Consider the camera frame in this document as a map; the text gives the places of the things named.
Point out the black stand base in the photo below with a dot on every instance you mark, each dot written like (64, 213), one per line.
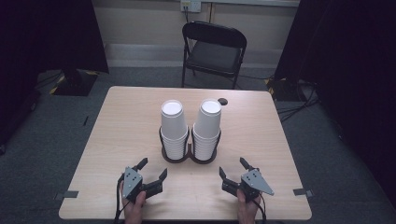
(76, 84)
(285, 90)

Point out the black folding chair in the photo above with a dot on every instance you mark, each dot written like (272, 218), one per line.
(214, 56)

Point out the black curtain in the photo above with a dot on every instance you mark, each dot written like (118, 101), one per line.
(46, 37)
(348, 62)

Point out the white paper cup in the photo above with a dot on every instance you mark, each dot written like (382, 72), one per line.
(208, 119)

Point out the black round table grommet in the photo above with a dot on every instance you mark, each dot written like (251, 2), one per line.
(222, 101)

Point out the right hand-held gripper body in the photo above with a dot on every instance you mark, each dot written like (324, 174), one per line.
(253, 183)

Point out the white wall outlet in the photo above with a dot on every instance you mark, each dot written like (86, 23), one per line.
(190, 5)

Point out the black double cup holder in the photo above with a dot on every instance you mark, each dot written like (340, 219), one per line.
(189, 158)

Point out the person's right hand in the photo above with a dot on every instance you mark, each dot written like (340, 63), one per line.
(246, 208)

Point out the person's left hand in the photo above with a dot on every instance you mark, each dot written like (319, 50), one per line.
(134, 208)

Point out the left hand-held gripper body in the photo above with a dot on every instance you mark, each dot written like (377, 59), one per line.
(132, 183)

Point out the grey tape strip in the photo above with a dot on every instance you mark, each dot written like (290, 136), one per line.
(67, 195)
(302, 192)

